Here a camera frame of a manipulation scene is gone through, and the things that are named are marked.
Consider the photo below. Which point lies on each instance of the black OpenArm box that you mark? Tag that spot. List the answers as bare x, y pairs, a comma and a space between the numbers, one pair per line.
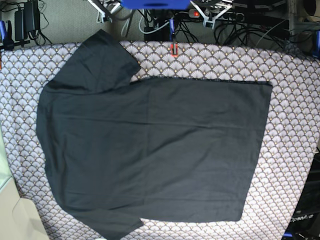
305, 222

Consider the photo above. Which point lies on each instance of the red table clamp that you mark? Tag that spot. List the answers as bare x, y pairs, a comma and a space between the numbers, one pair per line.
174, 49

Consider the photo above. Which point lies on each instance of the black power strip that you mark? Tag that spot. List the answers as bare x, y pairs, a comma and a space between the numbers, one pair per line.
228, 16

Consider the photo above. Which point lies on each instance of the black power adapter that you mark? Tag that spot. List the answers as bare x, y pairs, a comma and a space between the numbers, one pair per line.
27, 21

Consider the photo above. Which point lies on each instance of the beige chair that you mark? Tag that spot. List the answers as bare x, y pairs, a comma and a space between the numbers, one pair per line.
19, 218

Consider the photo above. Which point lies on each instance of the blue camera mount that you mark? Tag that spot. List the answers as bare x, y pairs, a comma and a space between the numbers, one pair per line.
156, 4

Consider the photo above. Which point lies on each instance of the fan-patterned table cloth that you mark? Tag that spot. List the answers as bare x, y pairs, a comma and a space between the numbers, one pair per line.
290, 139

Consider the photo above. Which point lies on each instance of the blue clamp handle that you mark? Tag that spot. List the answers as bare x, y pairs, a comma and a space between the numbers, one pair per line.
172, 29

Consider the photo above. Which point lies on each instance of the dark navy T-shirt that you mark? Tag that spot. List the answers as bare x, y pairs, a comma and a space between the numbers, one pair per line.
166, 149

